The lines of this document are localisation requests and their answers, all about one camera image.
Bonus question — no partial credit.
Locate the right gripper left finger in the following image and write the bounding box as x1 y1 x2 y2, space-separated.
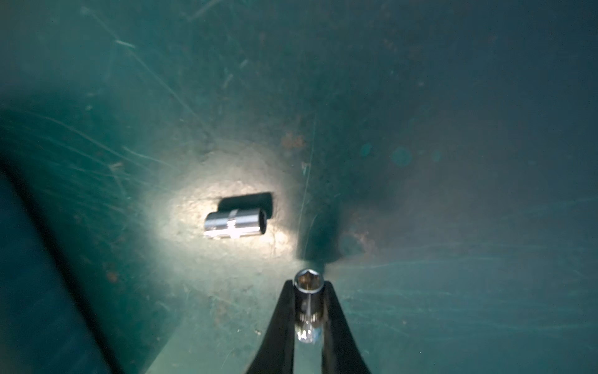
246 280 295 374

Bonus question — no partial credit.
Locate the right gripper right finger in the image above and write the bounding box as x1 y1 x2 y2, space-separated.
322 281 371 374

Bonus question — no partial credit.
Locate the long chrome socket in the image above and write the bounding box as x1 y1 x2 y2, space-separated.
293 269 325 344

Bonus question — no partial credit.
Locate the translucent blue storage box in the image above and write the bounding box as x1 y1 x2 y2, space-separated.
1 161 123 373

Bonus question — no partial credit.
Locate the short chrome socket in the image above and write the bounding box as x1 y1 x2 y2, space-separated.
203 209 267 239

